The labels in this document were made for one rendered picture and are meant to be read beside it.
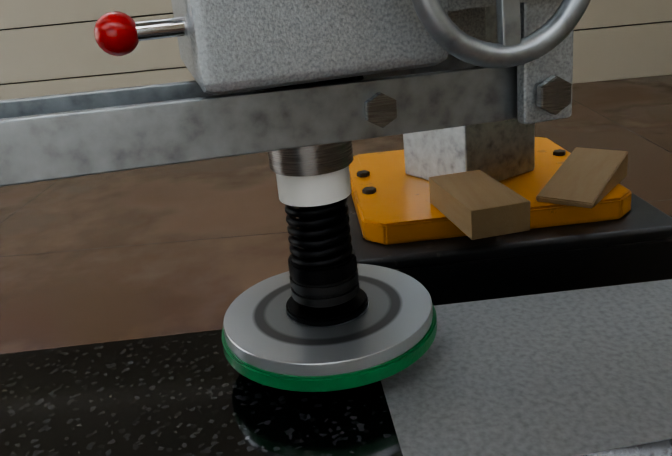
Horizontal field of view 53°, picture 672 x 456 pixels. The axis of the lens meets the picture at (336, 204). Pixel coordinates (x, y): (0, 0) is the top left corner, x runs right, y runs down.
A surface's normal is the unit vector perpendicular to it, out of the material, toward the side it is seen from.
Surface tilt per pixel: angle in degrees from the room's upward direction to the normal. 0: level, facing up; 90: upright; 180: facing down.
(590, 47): 90
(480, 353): 0
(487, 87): 90
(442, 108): 90
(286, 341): 0
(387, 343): 0
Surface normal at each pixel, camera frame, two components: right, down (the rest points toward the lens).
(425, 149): -0.83, 0.26
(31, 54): 0.00, 0.33
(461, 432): -0.09, -0.94
